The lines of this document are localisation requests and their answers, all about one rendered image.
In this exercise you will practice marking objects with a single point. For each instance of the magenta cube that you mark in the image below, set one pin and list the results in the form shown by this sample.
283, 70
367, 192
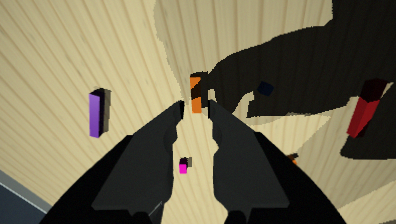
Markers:
183, 166

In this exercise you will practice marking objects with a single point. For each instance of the small blue block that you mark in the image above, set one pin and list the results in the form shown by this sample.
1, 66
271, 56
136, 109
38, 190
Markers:
265, 88

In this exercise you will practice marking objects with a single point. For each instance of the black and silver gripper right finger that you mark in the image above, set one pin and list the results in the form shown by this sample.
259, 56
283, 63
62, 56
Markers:
252, 175

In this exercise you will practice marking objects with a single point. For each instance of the orange rod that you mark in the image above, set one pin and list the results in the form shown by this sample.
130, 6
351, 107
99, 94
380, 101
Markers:
195, 85
291, 157

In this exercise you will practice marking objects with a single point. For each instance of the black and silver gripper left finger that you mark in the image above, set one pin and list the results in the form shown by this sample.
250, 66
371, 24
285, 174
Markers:
134, 176

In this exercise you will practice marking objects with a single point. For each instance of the purple rod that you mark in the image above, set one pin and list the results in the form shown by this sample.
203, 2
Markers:
96, 113

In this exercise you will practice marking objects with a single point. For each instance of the red rod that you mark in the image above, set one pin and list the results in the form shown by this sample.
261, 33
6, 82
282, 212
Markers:
368, 100

